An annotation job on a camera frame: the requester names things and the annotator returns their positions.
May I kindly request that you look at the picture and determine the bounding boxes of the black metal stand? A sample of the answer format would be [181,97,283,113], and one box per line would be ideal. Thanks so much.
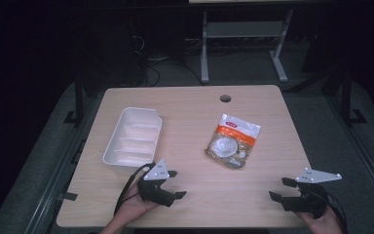
[320,66,368,127]
[62,79,86,129]

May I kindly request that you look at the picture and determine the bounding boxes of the black table edge bracket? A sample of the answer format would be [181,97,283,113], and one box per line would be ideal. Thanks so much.
[57,191,79,202]

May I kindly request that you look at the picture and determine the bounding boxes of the white plastic storage box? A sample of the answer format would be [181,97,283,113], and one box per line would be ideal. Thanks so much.
[102,106,164,169]

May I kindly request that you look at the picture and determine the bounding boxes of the white metal desk frame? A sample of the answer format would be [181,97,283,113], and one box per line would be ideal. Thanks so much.
[200,9,294,84]

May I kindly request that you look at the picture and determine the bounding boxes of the black floor cables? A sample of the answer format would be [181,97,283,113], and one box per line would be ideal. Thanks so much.
[131,34,206,88]

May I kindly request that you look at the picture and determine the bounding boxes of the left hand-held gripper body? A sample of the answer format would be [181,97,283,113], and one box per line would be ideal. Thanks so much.
[137,159,176,208]

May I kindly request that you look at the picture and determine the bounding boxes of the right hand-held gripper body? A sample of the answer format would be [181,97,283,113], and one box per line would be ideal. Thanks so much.
[284,167,343,219]

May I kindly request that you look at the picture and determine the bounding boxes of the person's left hand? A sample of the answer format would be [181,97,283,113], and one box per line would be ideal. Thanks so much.
[115,190,159,226]

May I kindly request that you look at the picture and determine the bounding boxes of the person's right hand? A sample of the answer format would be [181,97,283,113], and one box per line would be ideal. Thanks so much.
[296,207,344,234]

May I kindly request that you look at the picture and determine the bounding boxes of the orange and white snack packet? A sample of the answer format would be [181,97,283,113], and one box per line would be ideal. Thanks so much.
[205,113,263,170]

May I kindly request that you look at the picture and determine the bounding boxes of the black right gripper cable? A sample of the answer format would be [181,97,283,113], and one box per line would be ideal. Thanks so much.
[326,193,349,234]

